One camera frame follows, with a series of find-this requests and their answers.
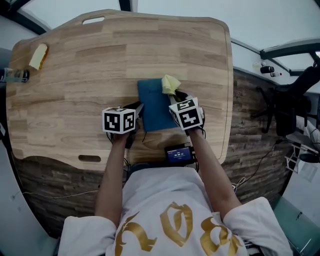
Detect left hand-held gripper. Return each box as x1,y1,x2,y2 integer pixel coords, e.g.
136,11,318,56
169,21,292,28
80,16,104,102
101,100,146,149

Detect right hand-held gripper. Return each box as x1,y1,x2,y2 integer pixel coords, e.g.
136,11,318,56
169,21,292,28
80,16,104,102
168,89,207,132

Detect yellow cloth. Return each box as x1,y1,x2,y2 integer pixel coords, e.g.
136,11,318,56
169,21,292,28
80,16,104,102
161,74,182,96

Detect blue notebook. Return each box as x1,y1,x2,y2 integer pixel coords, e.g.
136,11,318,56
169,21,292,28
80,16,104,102
136,78,179,133

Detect person's left forearm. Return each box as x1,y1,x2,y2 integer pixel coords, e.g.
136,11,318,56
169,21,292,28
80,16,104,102
94,133,131,227

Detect person's right forearm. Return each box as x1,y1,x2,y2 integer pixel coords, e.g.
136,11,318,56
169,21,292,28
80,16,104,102
187,128,242,220

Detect black timer device with screen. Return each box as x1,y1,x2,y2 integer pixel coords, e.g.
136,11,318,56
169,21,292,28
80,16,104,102
164,142,198,166

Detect person's blue trousers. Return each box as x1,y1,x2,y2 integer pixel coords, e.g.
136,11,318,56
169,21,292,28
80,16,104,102
128,162,166,174

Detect black mesh office chair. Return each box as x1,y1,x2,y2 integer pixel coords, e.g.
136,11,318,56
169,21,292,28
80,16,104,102
251,52,320,137

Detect yellow sponge block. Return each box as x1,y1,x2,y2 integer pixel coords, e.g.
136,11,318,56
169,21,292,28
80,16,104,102
28,43,50,71

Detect clear water bottle black cap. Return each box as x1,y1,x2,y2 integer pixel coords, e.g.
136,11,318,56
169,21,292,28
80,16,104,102
0,67,31,83

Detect white metal shelf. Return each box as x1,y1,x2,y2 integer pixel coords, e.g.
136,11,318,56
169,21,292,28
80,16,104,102
284,142,320,176

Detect green glass board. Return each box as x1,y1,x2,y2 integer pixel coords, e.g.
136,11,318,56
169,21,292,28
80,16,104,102
271,196,320,256

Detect black floor cable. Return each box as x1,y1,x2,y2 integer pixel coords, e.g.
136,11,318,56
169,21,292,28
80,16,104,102
234,139,283,186

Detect white floor cable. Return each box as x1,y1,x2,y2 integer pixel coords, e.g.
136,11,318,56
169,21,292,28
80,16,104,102
22,189,100,200

